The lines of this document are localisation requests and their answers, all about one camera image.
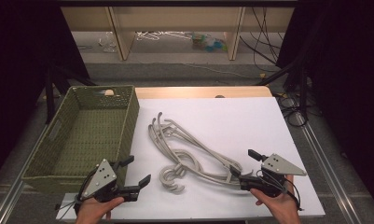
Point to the black metal stand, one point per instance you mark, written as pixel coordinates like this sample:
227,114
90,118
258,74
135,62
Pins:
50,99
303,93

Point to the green woven basket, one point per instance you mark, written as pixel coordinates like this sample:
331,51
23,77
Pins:
91,133

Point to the white table sheet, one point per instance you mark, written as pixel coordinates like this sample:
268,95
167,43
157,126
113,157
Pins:
231,124

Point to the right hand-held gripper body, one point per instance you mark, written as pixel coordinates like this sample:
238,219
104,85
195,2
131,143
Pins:
274,174

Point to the person's right hand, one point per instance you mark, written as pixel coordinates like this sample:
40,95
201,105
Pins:
281,208

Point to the aluminium rail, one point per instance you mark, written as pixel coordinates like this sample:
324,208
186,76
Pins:
7,199
327,168

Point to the light wooden shelf unit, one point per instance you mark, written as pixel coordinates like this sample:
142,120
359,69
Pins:
181,18

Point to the black curtain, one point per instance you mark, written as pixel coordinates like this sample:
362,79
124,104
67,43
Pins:
16,62
346,77

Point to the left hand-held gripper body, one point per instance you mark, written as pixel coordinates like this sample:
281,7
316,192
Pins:
100,179

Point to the person's left hand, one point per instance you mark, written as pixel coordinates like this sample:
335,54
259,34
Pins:
93,211

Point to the clear plastic item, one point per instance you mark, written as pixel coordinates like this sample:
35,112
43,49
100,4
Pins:
108,43

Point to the pile of colourful toys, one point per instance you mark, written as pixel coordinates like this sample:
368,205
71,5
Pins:
206,42

